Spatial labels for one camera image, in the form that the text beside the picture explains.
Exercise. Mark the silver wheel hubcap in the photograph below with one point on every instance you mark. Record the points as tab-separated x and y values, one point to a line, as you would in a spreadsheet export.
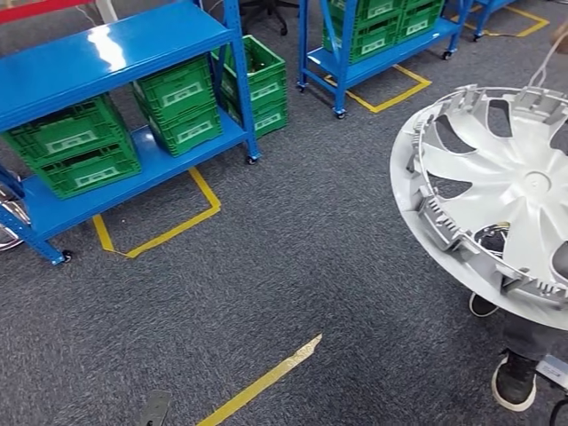
523	182

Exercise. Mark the blue metal shelf rack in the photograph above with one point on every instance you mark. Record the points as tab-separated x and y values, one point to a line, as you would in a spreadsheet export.
111	53
342	64
481	14

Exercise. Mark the yellow angled floor tape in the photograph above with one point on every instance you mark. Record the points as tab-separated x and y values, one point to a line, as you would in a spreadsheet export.
257	385

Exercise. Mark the black office chair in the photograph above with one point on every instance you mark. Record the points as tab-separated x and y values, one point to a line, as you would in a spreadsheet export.
275	14

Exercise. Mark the black robot foot plate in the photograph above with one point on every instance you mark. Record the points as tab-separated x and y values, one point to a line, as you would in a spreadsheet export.
155	408

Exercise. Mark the white desk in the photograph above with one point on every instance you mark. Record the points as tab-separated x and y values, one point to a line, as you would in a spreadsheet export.
106	10

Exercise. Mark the person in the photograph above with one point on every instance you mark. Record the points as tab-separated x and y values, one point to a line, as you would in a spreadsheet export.
514	379

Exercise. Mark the red barrier belt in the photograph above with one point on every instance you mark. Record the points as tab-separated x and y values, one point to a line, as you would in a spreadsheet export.
26	10

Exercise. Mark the yellow floor tape frame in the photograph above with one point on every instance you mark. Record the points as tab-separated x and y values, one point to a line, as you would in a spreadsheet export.
530	28
390	101

